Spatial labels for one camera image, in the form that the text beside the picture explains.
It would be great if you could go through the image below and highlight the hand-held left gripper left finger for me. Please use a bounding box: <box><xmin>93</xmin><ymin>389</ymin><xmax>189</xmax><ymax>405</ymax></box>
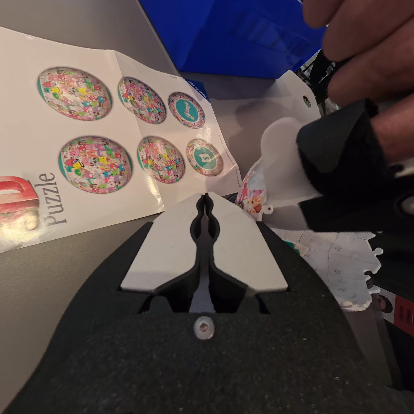
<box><xmin>120</xmin><ymin>193</ymin><xmax>205</xmax><ymax>312</ymax></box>

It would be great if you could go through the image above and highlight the puzzle instruction leaflet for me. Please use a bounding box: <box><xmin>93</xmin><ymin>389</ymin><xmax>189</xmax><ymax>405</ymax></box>
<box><xmin>0</xmin><ymin>27</ymin><xmax>242</xmax><ymax>253</ymax></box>

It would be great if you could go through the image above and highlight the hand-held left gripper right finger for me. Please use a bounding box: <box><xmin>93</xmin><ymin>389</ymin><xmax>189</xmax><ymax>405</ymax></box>
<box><xmin>206</xmin><ymin>191</ymin><xmax>289</xmax><ymax>312</ymax></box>

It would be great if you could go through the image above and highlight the blue plastic bin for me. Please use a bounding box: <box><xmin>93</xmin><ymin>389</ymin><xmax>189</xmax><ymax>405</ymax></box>
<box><xmin>138</xmin><ymin>0</ymin><xmax>328</xmax><ymax>80</ymax></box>

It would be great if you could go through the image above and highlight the colourful puzzle ball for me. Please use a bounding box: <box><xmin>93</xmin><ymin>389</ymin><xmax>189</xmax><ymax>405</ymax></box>
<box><xmin>235</xmin><ymin>158</ymin><xmax>384</xmax><ymax>312</ymax></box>

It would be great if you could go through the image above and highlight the person's right hand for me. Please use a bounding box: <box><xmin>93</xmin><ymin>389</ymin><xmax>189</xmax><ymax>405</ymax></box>
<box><xmin>303</xmin><ymin>0</ymin><xmax>414</xmax><ymax>162</ymax></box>

